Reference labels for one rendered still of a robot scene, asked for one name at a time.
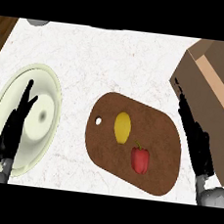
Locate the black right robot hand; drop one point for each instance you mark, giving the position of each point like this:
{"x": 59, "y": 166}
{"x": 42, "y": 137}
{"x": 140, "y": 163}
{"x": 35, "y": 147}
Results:
{"x": 196, "y": 140}

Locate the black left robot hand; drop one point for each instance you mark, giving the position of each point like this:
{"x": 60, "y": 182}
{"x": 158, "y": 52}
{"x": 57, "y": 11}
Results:
{"x": 12, "y": 128}

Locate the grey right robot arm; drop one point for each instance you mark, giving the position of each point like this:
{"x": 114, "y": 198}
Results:
{"x": 211, "y": 192}

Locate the brown wooden cutting board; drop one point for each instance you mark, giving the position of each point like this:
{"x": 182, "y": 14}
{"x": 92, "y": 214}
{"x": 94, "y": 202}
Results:
{"x": 151, "y": 154}

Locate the brown cardboard box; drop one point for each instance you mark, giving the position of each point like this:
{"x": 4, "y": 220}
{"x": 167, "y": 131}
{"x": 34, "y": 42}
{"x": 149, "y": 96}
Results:
{"x": 214, "y": 96}

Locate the yellow lemon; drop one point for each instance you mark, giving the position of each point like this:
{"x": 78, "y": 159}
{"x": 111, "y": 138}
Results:
{"x": 122, "y": 127}

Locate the pale green round plate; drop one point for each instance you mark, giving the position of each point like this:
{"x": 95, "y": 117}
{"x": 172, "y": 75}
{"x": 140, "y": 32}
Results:
{"x": 37, "y": 122}

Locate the red bell pepper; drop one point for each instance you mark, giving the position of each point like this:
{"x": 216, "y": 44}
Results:
{"x": 140, "y": 160}

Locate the brown wooden panel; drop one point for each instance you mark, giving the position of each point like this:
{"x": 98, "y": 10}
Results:
{"x": 1, "y": 34}

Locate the grey round object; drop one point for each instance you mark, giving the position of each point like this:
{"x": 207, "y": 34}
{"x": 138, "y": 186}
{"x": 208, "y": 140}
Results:
{"x": 37, "y": 22}

